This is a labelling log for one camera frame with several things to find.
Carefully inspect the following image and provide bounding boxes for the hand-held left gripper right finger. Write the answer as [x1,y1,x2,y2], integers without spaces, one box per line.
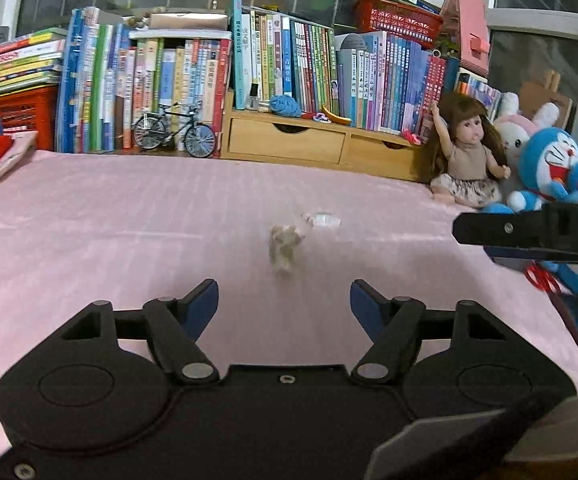
[351,280,512,385]

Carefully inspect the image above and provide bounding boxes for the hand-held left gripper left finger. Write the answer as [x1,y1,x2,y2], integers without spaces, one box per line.
[61,279,220,385]

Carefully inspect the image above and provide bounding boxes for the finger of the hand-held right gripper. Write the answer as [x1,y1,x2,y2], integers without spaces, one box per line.
[453,211,544,247]
[484,246,578,263]

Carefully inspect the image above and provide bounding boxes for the white tissue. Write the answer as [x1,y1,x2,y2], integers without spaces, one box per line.
[268,224,306,275]

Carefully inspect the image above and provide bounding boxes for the red scissors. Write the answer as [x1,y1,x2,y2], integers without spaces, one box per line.
[524,262,562,293]

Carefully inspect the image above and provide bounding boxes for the brown haired doll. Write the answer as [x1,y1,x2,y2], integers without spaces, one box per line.
[426,92,512,208]

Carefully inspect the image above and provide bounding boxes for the small blue cat plush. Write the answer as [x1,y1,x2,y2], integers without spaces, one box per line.
[484,127,578,213]

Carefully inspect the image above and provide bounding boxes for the white pink bunny plush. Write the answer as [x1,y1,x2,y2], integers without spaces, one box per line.
[491,91,562,196]

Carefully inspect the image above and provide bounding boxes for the white plastic wrapper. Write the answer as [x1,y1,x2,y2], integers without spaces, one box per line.
[301,211,344,228]

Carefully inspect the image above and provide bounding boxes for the small wooden easel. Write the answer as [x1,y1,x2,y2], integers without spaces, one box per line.
[519,71,574,131]

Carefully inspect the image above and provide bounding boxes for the row of slanted books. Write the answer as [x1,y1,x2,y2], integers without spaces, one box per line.
[455,72,504,123]

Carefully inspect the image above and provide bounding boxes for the black model bicycle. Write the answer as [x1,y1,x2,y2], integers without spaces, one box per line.
[131,101,218,158]

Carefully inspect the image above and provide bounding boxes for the wooden drawer organizer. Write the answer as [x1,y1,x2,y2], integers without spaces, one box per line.
[220,90,432,183]

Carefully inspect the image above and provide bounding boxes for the pink toy house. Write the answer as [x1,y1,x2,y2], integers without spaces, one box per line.
[440,0,492,78]

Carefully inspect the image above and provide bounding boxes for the blue yarn ball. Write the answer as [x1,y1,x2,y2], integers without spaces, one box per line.
[268,94,302,118]

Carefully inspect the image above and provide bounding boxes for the red plastic basket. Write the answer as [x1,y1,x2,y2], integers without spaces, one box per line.
[354,0,444,43]

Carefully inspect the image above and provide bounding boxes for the row of tall picture books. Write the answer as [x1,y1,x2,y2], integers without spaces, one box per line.
[55,6,234,155]

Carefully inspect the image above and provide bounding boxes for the row of thin upright books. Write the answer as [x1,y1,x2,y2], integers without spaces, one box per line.
[231,0,462,137]

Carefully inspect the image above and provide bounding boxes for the red plastic crate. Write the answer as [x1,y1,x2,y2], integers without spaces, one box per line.
[0,84,60,153]

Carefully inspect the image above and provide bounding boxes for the beige flat box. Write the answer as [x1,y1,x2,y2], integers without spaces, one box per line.
[148,10,232,31]

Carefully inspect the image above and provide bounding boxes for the stack of flat books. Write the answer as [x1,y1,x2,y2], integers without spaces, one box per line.
[0,27,67,100]

